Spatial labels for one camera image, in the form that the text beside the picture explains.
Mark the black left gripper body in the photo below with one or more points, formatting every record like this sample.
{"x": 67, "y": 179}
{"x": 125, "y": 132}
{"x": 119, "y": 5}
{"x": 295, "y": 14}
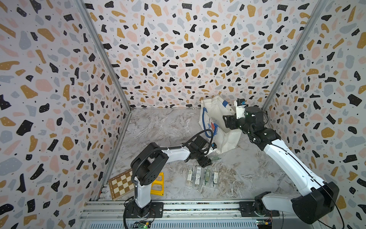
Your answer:
{"x": 203, "y": 161}

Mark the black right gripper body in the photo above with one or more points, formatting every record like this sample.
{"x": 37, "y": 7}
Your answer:
{"x": 241, "y": 124}

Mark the green compass set horizontal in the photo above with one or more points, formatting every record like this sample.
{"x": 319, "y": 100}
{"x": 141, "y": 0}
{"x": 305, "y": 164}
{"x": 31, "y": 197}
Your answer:
{"x": 216, "y": 158}

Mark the white canvas bag blue handles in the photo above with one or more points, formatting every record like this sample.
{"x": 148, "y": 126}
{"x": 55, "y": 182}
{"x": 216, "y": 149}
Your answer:
{"x": 211, "y": 117}

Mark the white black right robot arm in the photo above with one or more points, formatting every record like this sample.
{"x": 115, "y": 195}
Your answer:
{"x": 317, "y": 197}

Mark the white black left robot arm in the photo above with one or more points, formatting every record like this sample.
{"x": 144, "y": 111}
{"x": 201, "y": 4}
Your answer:
{"x": 147, "y": 166}

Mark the green compass set case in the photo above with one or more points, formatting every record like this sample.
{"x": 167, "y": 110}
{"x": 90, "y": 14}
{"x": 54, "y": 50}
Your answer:
{"x": 207, "y": 177}

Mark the clear compass set rightmost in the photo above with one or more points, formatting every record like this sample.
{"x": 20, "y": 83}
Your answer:
{"x": 215, "y": 177}

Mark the brown checkered chess board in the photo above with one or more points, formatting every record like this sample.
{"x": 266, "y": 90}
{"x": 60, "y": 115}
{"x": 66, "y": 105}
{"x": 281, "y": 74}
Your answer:
{"x": 121, "y": 185}

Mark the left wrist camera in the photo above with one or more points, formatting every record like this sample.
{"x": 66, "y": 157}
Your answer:
{"x": 213, "y": 147}

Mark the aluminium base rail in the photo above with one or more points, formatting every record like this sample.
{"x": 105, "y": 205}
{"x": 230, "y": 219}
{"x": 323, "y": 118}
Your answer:
{"x": 189, "y": 214}

